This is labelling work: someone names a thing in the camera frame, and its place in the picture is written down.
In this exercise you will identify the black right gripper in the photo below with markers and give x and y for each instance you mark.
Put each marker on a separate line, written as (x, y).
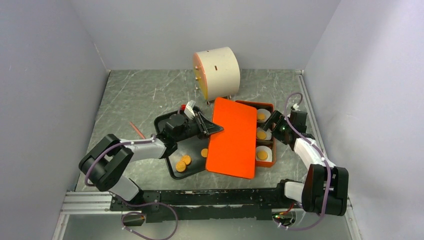
(275, 117)

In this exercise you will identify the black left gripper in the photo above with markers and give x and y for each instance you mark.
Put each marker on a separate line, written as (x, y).
(208, 127)

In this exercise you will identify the orange shell cookie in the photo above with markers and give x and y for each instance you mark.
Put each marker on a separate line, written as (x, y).
(261, 117)

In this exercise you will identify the black baking tray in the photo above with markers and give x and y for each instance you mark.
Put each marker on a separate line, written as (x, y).
(191, 147)

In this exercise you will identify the orange cookie box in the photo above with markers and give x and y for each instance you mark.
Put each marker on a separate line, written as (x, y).
(265, 145)

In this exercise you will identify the orange tray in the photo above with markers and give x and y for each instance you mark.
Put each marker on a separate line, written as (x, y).
(231, 151)

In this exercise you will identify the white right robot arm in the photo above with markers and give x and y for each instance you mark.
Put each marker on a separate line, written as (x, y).
(325, 189)

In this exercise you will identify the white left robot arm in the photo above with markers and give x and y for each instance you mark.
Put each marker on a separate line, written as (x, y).
(104, 165)

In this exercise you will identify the white paper cup back right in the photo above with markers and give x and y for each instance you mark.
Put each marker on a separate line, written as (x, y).
(264, 111)

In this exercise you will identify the white paper cup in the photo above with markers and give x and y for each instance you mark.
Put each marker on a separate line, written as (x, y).
(264, 111)
(268, 150)
(269, 134)

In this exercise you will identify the white paper cup middle right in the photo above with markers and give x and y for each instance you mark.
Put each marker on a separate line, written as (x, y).
(269, 134)

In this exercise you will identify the plain orange round cookie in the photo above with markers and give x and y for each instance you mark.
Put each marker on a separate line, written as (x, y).
(204, 152)

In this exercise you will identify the white paper cup front right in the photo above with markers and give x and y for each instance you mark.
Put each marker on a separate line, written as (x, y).
(268, 150)

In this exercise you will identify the round orange cookie front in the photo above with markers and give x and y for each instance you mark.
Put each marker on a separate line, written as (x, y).
(180, 166)

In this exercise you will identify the round cream toy oven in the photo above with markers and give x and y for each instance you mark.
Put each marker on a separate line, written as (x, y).
(217, 73)

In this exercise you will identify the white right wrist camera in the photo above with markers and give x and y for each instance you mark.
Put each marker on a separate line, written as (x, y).
(294, 107)

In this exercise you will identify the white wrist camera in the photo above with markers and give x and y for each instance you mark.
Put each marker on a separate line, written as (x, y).
(294, 107)
(188, 109)

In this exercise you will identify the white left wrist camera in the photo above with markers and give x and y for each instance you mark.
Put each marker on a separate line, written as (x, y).
(188, 109)

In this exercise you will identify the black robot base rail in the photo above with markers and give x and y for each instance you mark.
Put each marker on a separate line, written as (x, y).
(168, 205)

